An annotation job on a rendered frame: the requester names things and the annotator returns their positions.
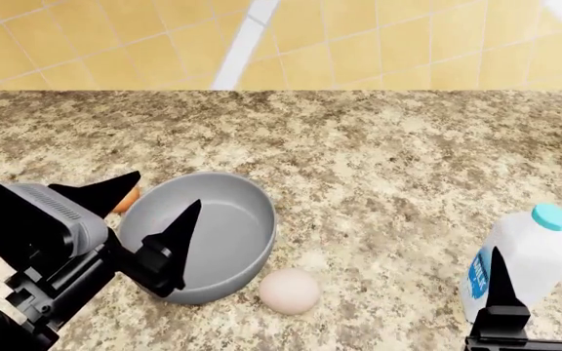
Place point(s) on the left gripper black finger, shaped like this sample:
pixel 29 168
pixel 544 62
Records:
pixel 108 190
pixel 176 248

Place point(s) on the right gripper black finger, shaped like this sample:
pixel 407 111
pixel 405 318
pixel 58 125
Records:
pixel 501 303

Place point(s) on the grey round bowl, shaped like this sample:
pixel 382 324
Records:
pixel 212 237

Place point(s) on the white milk jug blue cap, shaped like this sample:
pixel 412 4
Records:
pixel 530 256

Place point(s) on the brown egg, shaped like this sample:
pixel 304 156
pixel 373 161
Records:
pixel 127 201

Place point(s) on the white egg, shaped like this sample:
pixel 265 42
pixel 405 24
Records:
pixel 289 291

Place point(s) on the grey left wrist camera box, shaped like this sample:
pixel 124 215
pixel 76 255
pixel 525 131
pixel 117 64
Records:
pixel 42 219

